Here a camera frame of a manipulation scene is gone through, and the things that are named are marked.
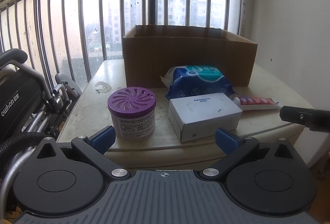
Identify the metal window railing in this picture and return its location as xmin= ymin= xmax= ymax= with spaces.
xmin=1 ymin=0 xmax=248 ymax=87

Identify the red toothpaste tube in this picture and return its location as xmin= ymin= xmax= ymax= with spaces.
xmin=232 ymin=97 xmax=282 ymax=111

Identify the blue wet wipes pack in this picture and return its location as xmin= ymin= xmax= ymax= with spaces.
xmin=160 ymin=65 xmax=236 ymax=99

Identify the brown cardboard box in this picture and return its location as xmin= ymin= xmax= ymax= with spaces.
xmin=123 ymin=25 xmax=258 ymax=88

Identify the purple lid air freshener jar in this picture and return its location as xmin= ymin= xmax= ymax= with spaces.
xmin=107 ymin=87 xmax=156 ymax=141

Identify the white cardboard box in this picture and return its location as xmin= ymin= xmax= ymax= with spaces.
xmin=168 ymin=93 xmax=242 ymax=143

